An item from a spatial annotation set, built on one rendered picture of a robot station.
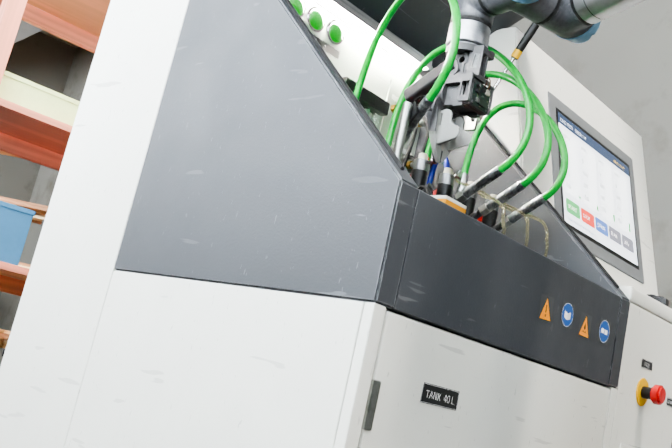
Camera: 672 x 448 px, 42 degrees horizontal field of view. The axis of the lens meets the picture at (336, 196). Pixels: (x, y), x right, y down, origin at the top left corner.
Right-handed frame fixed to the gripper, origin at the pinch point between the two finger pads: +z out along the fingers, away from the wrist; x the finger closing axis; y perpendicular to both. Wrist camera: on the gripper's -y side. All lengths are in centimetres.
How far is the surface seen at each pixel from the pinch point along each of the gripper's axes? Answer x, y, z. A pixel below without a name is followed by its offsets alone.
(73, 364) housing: -35, -39, 48
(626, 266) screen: 85, -2, -1
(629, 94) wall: 213, -71, -106
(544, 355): 7.4, 22.7, 31.2
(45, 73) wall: 279, -747, -216
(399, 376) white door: -27, 23, 40
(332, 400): -35, 19, 45
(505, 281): -7.3, 22.8, 22.9
